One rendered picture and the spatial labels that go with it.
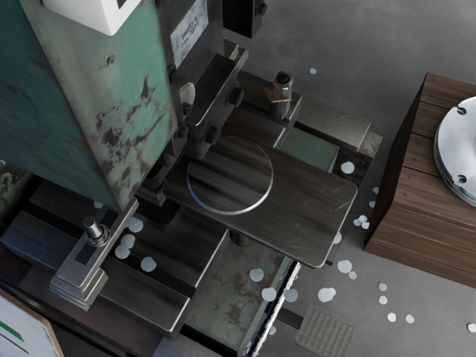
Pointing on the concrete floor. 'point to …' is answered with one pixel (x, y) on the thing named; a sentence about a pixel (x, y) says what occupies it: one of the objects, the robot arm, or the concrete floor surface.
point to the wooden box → (424, 194)
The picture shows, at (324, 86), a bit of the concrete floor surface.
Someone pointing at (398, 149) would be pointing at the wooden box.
